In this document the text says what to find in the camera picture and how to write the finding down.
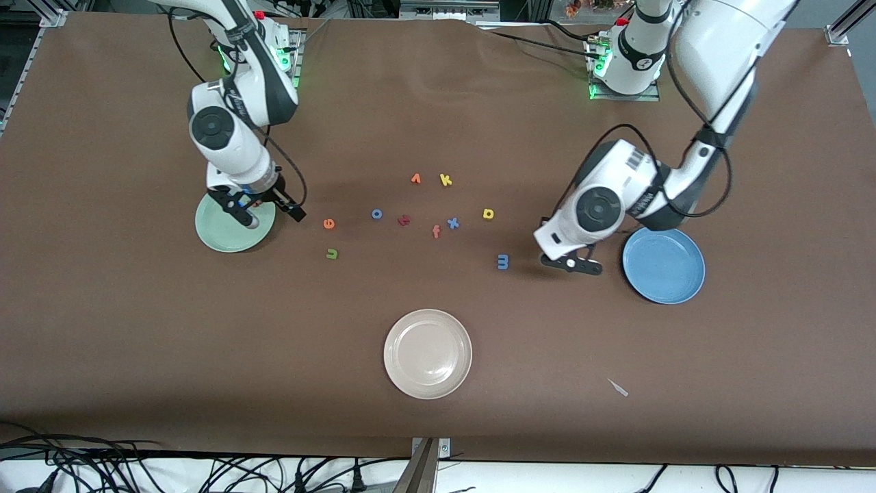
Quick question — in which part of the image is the mint green plate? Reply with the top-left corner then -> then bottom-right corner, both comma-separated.
195,194 -> 276,253

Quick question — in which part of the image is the blue plate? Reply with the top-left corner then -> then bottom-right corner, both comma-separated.
622,227 -> 706,305

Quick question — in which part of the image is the brown table cover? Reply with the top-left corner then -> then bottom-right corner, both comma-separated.
0,10 -> 876,468

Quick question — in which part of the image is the beige plate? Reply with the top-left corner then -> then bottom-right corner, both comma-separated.
383,309 -> 473,400

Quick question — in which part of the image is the aluminium corner profile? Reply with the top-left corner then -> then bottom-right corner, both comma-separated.
825,0 -> 876,47

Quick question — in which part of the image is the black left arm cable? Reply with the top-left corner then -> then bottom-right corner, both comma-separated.
554,41 -> 734,220

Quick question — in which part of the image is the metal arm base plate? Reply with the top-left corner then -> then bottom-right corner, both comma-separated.
272,27 -> 303,92
587,38 -> 661,102

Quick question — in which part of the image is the black base power cable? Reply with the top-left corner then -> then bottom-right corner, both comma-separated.
479,19 -> 603,60

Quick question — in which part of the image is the aluminium frame bar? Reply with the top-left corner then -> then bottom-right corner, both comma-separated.
400,0 -> 500,21

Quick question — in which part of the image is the grey metal bracket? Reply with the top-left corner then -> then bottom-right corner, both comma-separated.
409,437 -> 452,493

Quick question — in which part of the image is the aluminium table edge rail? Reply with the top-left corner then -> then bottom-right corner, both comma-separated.
0,8 -> 69,138

